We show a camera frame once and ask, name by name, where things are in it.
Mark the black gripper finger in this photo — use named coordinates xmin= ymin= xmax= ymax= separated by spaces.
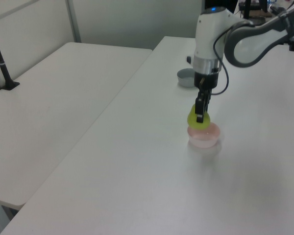
xmin=204 ymin=89 xmax=214 ymax=114
xmin=195 ymin=90 xmax=207 ymax=123

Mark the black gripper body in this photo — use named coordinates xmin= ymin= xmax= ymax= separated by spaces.
xmin=194 ymin=70 xmax=221 ymax=97

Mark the green pear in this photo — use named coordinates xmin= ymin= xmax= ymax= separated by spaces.
xmin=187 ymin=103 xmax=212 ymax=131

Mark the grey plastic bowl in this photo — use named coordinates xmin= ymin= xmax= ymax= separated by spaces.
xmin=176 ymin=68 xmax=196 ymax=88

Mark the pink plastic bowl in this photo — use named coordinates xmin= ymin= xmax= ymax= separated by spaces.
xmin=187 ymin=122 xmax=222 ymax=148

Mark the black background stand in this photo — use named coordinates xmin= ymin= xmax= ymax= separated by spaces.
xmin=242 ymin=0 xmax=252 ymax=20

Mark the white side table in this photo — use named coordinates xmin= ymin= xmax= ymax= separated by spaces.
xmin=0 ymin=42 xmax=153 ymax=211

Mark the black pole with clamp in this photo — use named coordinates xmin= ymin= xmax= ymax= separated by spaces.
xmin=0 ymin=21 xmax=21 ymax=92

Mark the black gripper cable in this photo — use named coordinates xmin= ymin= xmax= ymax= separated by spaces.
xmin=212 ymin=23 xmax=236 ymax=95

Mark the grey partition frame post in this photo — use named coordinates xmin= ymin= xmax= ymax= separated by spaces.
xmin=65 ymin=0 xmax=82 ymax=44

